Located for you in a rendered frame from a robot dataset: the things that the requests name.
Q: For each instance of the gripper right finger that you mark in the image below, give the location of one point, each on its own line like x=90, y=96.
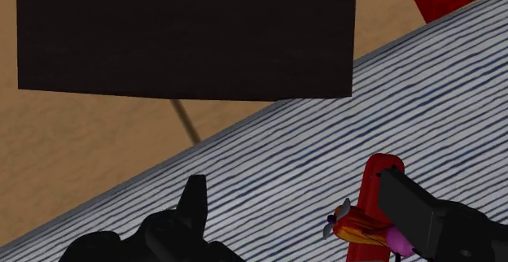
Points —
x=416, y=213

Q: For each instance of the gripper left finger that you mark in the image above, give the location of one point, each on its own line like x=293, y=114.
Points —
x=190, y=221

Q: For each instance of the red orange toy airplane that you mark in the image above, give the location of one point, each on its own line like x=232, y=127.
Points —
x=367, y=221

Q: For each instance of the blue white striped bed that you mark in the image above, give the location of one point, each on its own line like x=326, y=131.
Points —
x=357, y=134

